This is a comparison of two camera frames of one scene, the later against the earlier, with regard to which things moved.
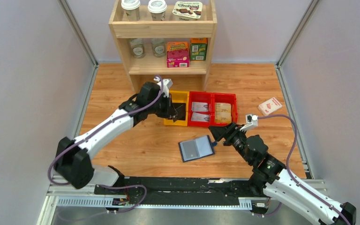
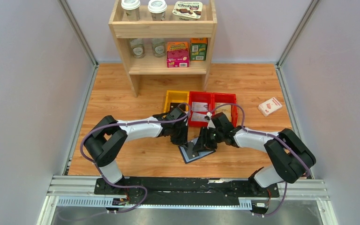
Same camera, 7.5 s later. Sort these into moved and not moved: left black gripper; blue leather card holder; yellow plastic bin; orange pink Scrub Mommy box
Moved: left black gripper
Not moved: yellow plastic bin; orange pink Scrub Mommy box; blue leather card holder
